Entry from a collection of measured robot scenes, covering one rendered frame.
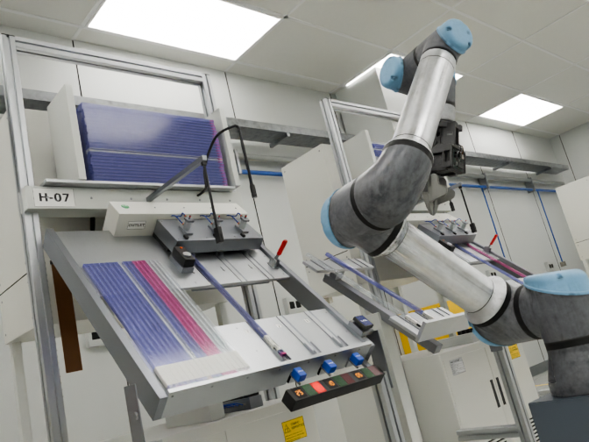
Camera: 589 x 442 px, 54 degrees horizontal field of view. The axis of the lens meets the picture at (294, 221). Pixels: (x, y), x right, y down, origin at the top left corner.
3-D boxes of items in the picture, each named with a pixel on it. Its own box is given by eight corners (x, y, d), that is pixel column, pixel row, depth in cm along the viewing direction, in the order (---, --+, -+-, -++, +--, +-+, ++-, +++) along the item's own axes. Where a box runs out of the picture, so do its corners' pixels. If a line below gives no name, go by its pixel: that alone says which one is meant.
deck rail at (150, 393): (160, 418, 121) (168, 396, 119) (152, 421, 120) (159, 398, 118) (49, 246, 166) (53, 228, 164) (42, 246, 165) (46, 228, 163)
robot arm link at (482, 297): (555, 350, 117) (344, 206, 103) (500, 359, 129) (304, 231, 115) (563, 299, 123) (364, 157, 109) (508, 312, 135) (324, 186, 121)
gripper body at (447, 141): (450, 167, 126) (450, 117, 129) (415, 174, 132) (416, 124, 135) (466, 176, 132) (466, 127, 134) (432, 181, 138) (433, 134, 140)
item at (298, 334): (363, 352, 166) (367, 344, 165) (161, 405, 121) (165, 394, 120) (322, 315, 178) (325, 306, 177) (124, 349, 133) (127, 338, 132)
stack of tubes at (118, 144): (229, 186, 210) (214, 119, 216) (93, 181, 175) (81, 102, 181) (210, 198, 219) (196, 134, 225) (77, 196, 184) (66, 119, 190)
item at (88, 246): (285, 288, 190) (290, 275, 189) (92, 312, 145) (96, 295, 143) (231, 238, 211) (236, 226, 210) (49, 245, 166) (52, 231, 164)
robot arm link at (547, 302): (584, 337, 104) (558, 265, 107) (524, 347, 115) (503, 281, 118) (620, 325, 110) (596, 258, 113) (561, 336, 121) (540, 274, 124)
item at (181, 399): (363, 363, 166) (372, 343, 164) (161, 419, 121) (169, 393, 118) (360, 360, 167) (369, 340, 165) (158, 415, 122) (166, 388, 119)
